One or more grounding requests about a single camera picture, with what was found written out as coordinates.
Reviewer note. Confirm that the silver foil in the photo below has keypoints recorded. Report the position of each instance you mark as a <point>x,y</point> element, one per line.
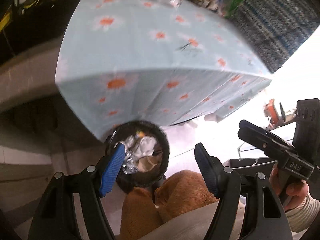
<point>130,155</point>

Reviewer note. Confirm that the light blue daisy tablecloth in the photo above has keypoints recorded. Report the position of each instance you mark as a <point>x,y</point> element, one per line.
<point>155,55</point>

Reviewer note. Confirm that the white paper napkin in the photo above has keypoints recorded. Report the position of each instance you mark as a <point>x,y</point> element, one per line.
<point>147,143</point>

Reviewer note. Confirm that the blue grey woven rug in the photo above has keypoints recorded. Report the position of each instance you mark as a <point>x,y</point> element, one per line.
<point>275,22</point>

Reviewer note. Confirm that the person's cream top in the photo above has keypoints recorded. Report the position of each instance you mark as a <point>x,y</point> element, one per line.
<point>195,222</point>

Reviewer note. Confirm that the beige paper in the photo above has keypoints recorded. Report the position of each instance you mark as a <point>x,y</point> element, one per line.
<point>150,163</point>

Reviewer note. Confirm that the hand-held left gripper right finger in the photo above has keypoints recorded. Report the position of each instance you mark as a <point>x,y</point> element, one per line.
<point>206,170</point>

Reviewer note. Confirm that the orange object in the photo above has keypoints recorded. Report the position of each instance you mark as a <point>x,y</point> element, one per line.
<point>273,112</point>

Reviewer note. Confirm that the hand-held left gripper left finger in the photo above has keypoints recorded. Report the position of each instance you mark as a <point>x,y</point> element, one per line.
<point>112,170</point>

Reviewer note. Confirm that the green packet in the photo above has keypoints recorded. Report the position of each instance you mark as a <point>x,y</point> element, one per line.
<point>233,1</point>

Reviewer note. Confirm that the black round trash bin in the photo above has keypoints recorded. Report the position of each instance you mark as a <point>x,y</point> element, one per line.
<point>163,160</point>

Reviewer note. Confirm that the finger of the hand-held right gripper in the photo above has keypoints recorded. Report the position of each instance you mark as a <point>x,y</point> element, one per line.
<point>250,165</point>
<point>265,140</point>

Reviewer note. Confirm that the person's right forearm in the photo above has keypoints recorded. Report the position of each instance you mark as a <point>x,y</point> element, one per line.
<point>305,217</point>

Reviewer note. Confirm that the person's right hand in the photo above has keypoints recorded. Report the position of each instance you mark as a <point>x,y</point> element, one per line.
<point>296,195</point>

